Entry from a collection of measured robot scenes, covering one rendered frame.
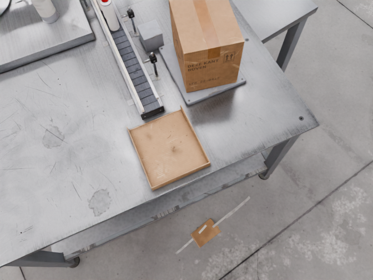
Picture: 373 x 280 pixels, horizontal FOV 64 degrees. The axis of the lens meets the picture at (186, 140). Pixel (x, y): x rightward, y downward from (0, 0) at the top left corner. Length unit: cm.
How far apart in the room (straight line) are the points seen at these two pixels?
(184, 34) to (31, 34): 86
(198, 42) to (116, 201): 71
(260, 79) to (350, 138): 116
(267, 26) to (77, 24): 97
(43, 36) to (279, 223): 176
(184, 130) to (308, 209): 116
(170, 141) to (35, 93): 71
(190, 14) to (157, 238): 137
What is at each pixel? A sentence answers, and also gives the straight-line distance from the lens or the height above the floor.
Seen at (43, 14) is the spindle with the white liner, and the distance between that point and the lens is 176.
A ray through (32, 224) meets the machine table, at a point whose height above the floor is 83.
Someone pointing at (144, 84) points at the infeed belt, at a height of 88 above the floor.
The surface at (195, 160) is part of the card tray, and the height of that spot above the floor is 83.
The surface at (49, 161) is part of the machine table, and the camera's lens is 141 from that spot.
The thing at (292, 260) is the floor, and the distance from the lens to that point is 209.
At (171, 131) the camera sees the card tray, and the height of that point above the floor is 83.
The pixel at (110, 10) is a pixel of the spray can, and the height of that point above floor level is 101.
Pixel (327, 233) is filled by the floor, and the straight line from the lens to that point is 218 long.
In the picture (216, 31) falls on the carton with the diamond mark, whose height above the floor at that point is 112.
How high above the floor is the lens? 201
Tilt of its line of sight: 66 degrees down
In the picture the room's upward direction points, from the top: 6 degrees counter-clockwise
